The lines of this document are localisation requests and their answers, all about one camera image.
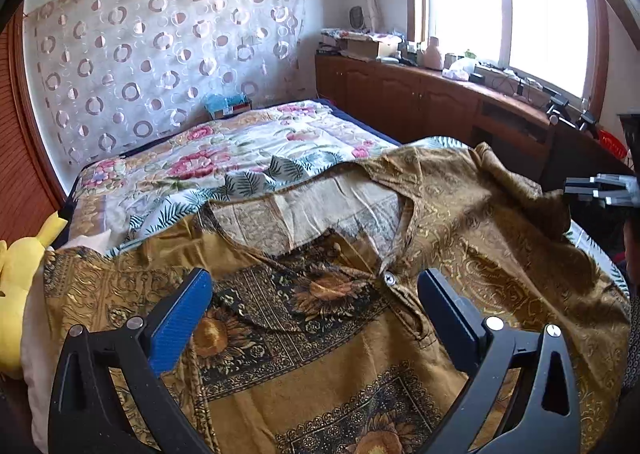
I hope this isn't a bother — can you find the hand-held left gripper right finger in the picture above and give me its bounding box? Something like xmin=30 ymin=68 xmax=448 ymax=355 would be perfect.
xmin=416 ymin=268 xmax=582 ymax=454

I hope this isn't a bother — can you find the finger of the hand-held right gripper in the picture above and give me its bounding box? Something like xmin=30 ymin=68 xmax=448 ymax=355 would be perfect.
xmin=564 ymin=173 xmax=640 ymax=209

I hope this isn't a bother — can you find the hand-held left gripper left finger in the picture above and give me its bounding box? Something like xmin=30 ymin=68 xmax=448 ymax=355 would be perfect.
xmin=47 ymin=268 xmax=215 ymax=454

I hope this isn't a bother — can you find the brown sunflower print shirt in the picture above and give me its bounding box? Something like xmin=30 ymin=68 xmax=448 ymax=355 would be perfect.
xmin=42 ymin=141 xmax=633 ymax=454

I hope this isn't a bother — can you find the red plastic basket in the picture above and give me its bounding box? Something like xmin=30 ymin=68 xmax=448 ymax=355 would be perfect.
xmin=597 ymin=130 xmax=628 ymax=159

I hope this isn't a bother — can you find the yellow plush toy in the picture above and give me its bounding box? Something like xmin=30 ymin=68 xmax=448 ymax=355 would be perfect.
xmin=0 ymin=211 xmax=68 ymax=377

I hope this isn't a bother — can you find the leaf print bed sheet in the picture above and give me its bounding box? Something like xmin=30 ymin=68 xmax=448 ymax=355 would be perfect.
xmin=127 ymin=136 xmax=456 ymax=242

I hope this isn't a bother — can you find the pink floral quilt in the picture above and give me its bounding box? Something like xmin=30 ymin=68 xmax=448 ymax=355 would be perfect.
xmin=67 ymin=101 xmax=401 ymax=249

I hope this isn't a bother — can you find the white plastic bag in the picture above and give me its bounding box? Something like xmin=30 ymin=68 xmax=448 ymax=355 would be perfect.
xmin=442 ymin=56 xmax=481 ymax=82

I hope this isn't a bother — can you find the navy bed sheet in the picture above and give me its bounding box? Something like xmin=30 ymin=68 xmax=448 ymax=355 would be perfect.
xmin=320 ymin=101 xmax=401 ymax=145

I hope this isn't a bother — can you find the blue packet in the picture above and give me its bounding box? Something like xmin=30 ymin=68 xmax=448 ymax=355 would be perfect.
xmin=204 ymin=94 xmax=251 ymax=119

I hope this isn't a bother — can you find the wooden cabinet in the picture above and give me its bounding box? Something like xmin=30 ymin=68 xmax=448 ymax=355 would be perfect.
xmin=315 ymin=54 xmax=556 ymax=159

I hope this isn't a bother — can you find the circle patterned sheer curtain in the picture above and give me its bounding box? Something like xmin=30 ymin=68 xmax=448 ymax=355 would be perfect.
xmin=25 ymin=0 xmax=308 ymax=167

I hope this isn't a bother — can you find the cardboard box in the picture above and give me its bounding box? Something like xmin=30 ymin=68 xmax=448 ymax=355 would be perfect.
xmin=340 ymin=34 xmax=403 ymax=60

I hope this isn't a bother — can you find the black camera clamp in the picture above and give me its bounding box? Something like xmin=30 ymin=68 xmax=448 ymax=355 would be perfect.
xmin=545 ymin=94 xmax=598 ymax=135

